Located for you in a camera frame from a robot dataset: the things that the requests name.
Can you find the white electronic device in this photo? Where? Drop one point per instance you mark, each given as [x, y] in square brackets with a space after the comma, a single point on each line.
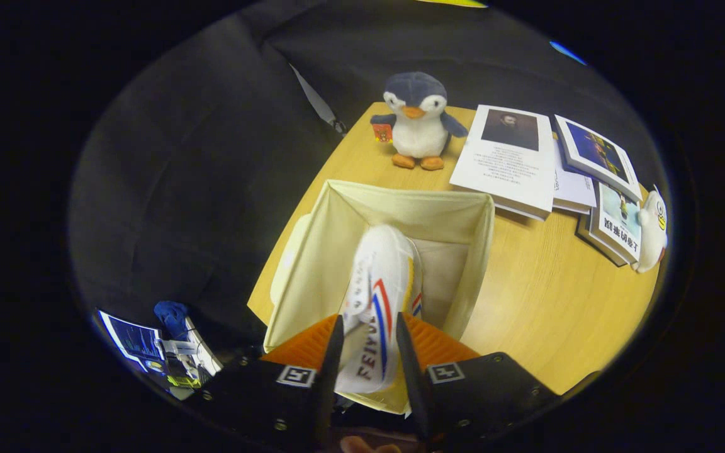
[202, 352]

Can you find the blue cloth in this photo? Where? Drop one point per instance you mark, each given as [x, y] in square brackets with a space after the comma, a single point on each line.
[170, 318]

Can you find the book with teal cover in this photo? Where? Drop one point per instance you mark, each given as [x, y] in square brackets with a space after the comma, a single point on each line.
[617, 223]

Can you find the computer monitor screen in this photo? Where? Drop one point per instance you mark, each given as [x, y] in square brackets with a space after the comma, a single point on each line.
[133, 343]

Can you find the cream fabric storage box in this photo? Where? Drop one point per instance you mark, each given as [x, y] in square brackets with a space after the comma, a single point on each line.
[331, 251]

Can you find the white book with portrait cover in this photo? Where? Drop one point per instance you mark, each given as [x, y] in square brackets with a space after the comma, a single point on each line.
[507, 170]

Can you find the blue penguin plush toy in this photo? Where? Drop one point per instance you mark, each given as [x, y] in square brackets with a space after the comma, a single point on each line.
[419, 126]

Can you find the plain white book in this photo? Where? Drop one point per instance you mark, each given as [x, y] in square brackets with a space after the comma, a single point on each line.
[573, 185]

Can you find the white duck plush toy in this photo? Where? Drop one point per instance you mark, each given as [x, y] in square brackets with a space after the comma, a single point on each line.
[651, 233]

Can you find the book with dark blue cover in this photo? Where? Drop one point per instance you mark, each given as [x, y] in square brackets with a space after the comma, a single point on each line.
[598, 154]

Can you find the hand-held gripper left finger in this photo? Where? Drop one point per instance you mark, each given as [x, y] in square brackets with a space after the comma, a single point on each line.
[328, 384]

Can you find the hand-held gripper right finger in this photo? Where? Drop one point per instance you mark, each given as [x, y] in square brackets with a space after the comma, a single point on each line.
[414, 384]

